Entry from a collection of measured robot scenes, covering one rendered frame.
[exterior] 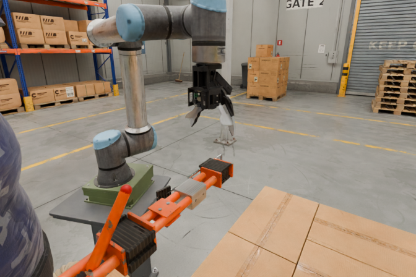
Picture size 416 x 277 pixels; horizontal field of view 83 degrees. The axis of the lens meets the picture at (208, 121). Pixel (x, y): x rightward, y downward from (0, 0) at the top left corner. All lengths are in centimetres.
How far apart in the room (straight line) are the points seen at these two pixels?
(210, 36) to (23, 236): 51
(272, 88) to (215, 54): 720
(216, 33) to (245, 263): 113
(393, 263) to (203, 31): 147
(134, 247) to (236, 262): 94
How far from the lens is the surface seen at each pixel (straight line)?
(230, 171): 80
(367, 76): 998
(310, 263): 148
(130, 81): 129
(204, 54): 62
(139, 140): 140
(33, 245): 37
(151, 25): 67
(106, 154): 139
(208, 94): 61
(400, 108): 761
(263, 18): 1082
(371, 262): 162
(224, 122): 64
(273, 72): 774
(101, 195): 148
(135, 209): 141
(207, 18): 62
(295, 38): 1035
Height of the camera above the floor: 157
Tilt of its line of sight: 17 degrees down
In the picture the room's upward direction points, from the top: straight up
